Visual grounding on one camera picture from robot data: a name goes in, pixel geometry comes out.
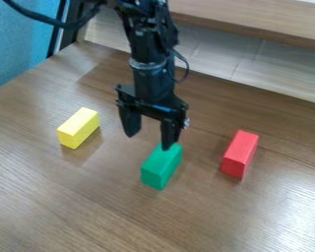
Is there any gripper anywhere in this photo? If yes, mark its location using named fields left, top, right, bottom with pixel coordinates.
left=113, top=64, right=191, bottom=152

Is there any yellow block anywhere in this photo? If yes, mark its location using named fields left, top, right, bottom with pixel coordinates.
left=56, top=106, right=101, bottom=151

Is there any red block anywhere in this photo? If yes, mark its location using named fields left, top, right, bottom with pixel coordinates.
left=219, top=129, right=261, bottom=179

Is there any green block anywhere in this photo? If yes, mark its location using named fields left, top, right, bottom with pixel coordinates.
left=139, top=141, right=184, bottom=191

